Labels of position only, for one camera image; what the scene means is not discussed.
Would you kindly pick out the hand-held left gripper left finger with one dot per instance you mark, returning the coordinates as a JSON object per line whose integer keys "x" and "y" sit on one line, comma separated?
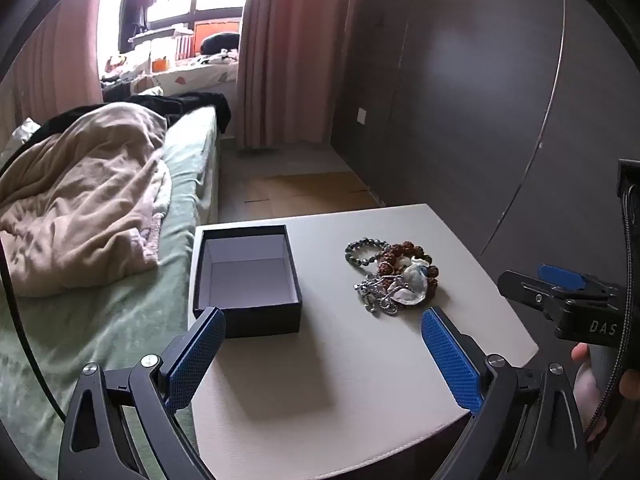
{"x": 195, "y": 360}

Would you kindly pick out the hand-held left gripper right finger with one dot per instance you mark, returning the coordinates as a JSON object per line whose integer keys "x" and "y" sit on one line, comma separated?
{"x": 450, "y": 360}

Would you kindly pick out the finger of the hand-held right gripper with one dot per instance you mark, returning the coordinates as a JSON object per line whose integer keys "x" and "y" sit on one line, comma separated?
{"x": 560, "y": 275}
{"x": 525, "y": 290}

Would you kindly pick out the clear glass bangle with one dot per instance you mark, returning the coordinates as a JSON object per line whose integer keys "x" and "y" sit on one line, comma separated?
{"x": 412, "y": 287}

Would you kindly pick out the black jewelry box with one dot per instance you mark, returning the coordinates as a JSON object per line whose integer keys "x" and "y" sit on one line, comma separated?
{"x": 245, "y": 280}

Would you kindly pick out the person's right hand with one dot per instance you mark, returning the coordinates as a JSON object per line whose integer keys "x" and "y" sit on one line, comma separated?
{"x": 590, "y": 400}

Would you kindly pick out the bed with green sheet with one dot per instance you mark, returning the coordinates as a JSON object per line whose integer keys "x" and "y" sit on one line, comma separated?
{"x": 150, "y": 310}

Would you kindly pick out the cardboard sheet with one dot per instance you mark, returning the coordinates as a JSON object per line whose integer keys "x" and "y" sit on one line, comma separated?
{"x": 305, "y": 187}

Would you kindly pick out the beige blanket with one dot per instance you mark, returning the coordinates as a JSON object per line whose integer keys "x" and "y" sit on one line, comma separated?
{"x": 85, "y": 185}

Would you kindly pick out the black garment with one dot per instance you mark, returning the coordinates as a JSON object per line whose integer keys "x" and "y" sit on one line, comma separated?
{"x": 195, "y": 105}

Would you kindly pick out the patterned white bedding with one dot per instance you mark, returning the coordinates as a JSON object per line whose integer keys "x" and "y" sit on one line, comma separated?
{"x": 195, "y": 76}

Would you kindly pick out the pink curtain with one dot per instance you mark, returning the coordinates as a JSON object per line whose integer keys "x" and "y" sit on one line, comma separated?
{"x": 295, "y": 50}
{"x": 55, "y": 60}

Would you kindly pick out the orange box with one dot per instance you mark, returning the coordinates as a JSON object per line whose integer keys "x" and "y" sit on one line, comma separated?
{"x": 217, "y": 27}

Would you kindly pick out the hanging dark clothes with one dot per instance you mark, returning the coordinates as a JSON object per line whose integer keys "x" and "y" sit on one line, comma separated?
{"x": 137, "y": 0}

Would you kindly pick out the wall socket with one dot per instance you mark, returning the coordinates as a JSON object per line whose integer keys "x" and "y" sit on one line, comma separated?
{"x": 361, "y": 116}

